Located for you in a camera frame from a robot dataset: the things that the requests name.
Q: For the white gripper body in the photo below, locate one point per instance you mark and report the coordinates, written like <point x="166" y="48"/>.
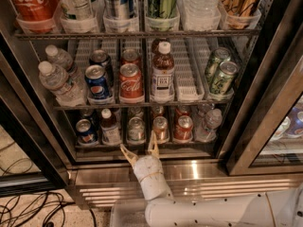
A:
<point x="148" y="167"/>

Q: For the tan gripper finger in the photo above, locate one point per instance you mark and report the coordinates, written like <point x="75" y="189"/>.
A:
<point x="153" y="146"/>
<point x="130" y="156"/>

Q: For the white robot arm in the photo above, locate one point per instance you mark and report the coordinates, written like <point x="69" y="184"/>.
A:
<point x="268" y="209"/>

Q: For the bottom front brown can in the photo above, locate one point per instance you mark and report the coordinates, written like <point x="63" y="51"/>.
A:
<point x="160" y="128"/>

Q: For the brown can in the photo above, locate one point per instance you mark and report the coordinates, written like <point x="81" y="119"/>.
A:
<point x="157" y="111"/>
<point x="160" y="128"/>

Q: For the bottom front red can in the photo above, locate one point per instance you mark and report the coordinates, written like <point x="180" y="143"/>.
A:
<point x="183" y="128"/>

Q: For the red can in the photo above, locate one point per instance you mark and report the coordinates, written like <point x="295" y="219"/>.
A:
<point x="182" y="110"/>
<point x="183" y="128"/>

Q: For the bottom rear brown can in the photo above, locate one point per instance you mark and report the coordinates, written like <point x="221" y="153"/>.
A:
<point x="157" y="111"/>

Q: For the bottom front Pepsi can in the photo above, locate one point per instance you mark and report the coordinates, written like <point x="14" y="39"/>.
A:
<point x="87" y="135"/>

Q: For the pepsi can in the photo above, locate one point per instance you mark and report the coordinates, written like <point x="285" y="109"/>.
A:
<point x="87" y="135"/>
<point x="100" y="91"/>

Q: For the bottom rear red can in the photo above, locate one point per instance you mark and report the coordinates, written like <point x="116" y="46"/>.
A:
<point x="182" y="110"/>

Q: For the middle front Coca-Cola can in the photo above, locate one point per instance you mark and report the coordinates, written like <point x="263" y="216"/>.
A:
<point x="131" y="85"/>

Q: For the coca-cola can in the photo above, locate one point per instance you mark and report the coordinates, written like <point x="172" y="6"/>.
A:
<point x="131" y="85"/>
<point x="131" y="56"/>

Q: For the middle front Pepsi can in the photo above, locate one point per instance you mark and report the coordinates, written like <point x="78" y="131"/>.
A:
<point x="100" y="91"/>

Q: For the front green can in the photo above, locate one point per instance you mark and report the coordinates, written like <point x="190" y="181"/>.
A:
<point x="223" y="78"/>

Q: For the green can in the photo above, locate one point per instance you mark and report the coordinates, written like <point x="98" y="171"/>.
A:
<point x="217" y="56"/>
<point x="223" y="78"/>
<point x="161" y="11"/>

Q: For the middle rear Coca-Cola can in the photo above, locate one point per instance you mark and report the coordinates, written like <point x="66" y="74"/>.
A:
<point x="131" y="56"/>

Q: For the empty white shelf tray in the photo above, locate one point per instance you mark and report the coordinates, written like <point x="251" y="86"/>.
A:
<point x="187" y="82"/>

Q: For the middle rear dark can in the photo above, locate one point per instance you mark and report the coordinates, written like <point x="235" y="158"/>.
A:
<point x="100" y="57"/>

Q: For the fridge sliding glass door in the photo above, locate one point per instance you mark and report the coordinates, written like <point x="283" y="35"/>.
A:
<point x="264" y="147"/>

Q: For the rear green can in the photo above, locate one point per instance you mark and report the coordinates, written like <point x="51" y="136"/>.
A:
<point x="217" y="56"/>

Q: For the top green can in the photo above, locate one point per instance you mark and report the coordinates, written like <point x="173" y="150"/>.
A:
<point x="161" y="11"/>

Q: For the blue can behind door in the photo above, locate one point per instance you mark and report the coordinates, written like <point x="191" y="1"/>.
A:
<point x="295" y="129"/>

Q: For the top silver blue can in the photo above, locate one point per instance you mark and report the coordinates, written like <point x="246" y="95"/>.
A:
<point x="118" y="14"/>

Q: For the bottom tea bottle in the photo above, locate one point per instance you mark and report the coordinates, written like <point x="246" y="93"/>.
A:
<point x="109" y="128"/>

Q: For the tea bottle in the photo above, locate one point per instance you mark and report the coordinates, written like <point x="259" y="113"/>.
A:
<point x="162" y="74"/>
<point x="109" y="128"/>

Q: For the clear plastic bin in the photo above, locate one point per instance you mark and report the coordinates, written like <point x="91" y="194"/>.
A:
<point x="128" y="213"/>

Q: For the bottom front water bottle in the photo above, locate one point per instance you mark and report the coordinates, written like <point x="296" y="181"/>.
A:
<point x="206" y="131"/>

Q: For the middle front tea bottle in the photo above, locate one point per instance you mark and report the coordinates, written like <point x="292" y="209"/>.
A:
<point x="162" y="74"/>

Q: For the middle front water bottle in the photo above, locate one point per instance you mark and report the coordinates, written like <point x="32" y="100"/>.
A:
<point x="55" y="79"/>

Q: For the middle rear water bottle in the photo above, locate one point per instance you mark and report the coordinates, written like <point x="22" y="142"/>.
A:
<point x="61" y="57"/>

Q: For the top clear water bottle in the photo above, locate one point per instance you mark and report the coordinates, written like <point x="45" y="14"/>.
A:
<point x="199" y="15"/>

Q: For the top clear labelled bottle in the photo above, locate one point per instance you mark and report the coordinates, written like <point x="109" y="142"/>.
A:
<point x="78" y="16"/>

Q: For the top gold cans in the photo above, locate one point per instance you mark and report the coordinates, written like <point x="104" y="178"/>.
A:
<point x="239" y="14"/>

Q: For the large Coca-Cola bottle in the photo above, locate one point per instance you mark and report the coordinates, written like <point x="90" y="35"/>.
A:
<point x="37" y="16"/>

